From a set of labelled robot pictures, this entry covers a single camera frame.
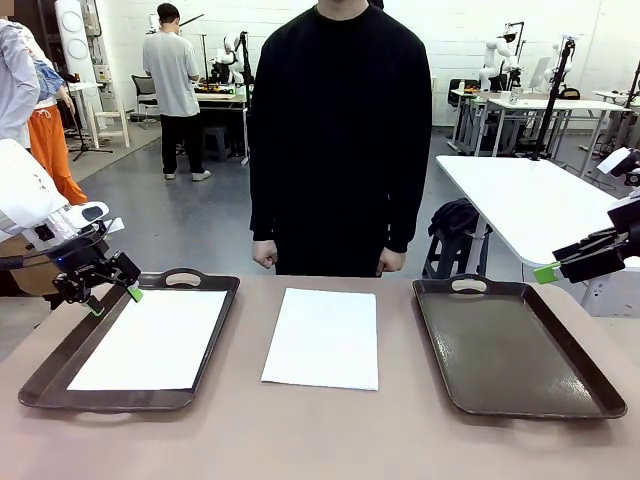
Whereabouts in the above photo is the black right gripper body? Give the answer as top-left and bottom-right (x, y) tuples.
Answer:
(606, 197), (640, 261)

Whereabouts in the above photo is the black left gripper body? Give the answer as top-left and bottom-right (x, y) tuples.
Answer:
(49, 223), (120, 297)

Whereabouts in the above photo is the white A4 paper stack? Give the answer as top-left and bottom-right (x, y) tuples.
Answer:
(260, 287), (380, 392)

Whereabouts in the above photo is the person's right forearm black sleeve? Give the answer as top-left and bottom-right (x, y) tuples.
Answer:
(248, 149), (281, 245)

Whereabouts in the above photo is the person's left forearm black sleeve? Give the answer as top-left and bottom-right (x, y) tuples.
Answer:
(382, 149), (427, 255)

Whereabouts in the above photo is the person's right hand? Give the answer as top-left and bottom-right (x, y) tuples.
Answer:
(252, 238), (279, 272)

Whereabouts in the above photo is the person's left hand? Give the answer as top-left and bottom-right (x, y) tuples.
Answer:
(378, 248), (407, 275)

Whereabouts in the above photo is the brown plastic serving tray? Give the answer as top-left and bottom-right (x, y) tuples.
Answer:
(411, 273), (629, 421)
(17, 268), (241, 414)

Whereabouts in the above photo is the large white table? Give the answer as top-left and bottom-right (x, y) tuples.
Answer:
(434, 154), (640, 317)

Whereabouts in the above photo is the person in orange pants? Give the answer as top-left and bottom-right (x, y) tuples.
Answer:
(22, 22), (90, 206)

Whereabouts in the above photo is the long white desk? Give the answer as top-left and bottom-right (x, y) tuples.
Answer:
(452, 89), (632, 159)

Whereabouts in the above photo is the small white desk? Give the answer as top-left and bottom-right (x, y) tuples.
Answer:
(592, 88), (640, 151)

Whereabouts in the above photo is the black pole stand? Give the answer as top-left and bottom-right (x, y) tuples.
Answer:
(529, 37), (577, 162)

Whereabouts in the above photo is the black step stool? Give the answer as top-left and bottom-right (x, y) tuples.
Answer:
(422, 232), (494, 280)

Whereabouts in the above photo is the white wooden stool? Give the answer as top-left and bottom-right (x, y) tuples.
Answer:
(92, 98), (131, 149)

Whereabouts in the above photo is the grey plastic stool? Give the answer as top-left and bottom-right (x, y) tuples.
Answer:
(202, 124), (232, 162)

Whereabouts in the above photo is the black office chair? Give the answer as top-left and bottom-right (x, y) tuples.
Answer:
(130, 73), (165, 124)

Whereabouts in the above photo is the background work desk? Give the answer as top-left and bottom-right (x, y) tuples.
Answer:
(193, 89), (251, 166)

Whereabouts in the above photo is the person in white t-shirt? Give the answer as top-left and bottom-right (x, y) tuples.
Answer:
(142, 2), (214, 182)

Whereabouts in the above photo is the black desk chair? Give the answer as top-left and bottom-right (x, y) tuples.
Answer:
(448, 77), (482, 109)

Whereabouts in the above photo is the white tower air conditioner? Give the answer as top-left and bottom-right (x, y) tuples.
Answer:
(53, 0), (97, 84)

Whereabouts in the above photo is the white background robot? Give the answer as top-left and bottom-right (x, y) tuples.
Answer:
(209, 30), (250, 86)

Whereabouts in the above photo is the person in black sweater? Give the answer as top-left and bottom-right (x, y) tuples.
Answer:
(248, 0), (434, 279)

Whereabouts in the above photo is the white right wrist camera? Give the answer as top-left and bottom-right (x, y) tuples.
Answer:
(597, 147), (640, 189)

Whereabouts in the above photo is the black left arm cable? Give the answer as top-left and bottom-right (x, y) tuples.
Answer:
(0, 224), (109, 274)

